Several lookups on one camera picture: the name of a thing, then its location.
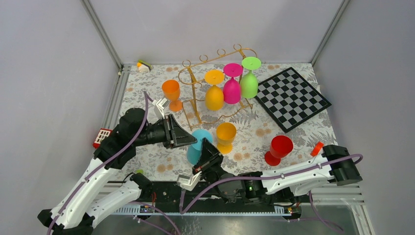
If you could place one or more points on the red white small block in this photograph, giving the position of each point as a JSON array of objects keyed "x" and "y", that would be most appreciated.
[{"x": 102, "y": 134}]

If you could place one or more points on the magenta plastic wine glass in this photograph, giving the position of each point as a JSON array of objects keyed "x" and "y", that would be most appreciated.
[{"x": 232, "y": 89}]

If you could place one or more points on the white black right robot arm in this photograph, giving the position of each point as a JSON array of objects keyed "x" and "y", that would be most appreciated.
[{"x": 333, "y": 165}]

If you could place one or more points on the yellow plastic wine glass front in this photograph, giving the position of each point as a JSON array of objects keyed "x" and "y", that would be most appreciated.
[{"x": 225, "y": 133}]

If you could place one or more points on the floral patterned table mat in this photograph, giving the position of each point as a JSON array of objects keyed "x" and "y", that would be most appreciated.
[{"x": 255, "y": 130}]

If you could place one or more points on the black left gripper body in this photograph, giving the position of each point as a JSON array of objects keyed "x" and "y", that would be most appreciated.
[{"x": 161, "y": 132}]

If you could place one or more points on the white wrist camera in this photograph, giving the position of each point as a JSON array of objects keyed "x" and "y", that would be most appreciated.
[
  {"x": 159, "y": 106},
  {"x": 188, "y": 182}
]

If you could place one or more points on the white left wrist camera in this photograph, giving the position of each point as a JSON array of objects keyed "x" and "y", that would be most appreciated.
[{"x": 159, "y": 106}]

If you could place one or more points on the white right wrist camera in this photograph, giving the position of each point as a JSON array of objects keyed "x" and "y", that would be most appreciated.
[{"x": 188, "y": 182}]

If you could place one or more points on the yellow plastic wine glass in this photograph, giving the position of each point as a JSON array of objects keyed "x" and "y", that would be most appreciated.
[
  {"x": 214, "y": 98},
  {"x": 225, "y": 133}
]

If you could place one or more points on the orange white green toy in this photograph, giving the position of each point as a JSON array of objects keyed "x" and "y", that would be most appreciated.
[{"x": 143, "y": 66}]

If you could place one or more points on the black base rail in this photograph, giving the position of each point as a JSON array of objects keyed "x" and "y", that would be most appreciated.
[{"x": 166, "y": 197}]

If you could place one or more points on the green plastic wine glass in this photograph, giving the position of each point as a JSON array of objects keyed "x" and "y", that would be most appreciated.
[{"x": 249, "y": 82}]

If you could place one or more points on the black white checkerboard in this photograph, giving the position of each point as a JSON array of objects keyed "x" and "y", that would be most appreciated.
[{"x": 289, "y": 99}]

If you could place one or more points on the small orange red piece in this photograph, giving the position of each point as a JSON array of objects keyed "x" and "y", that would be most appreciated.
[{"x": 316, "y": 150}]

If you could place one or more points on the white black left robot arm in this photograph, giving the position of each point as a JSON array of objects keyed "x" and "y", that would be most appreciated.
[{"x": 77, "y": 213}]

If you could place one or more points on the red plastic wine glass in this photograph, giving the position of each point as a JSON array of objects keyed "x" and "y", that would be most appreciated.
[{"x": 280, "y": 147}]

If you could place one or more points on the blue plastic wine glass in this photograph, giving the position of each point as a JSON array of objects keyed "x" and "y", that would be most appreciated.
[{"x": 194, "y": 150}]

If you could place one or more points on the orange plastic wine glass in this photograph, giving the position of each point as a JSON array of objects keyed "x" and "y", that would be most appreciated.
[{"x": 171, "y": 90}]

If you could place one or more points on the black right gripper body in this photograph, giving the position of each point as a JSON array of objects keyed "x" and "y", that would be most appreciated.
[{"x": 212, "y": 171}]

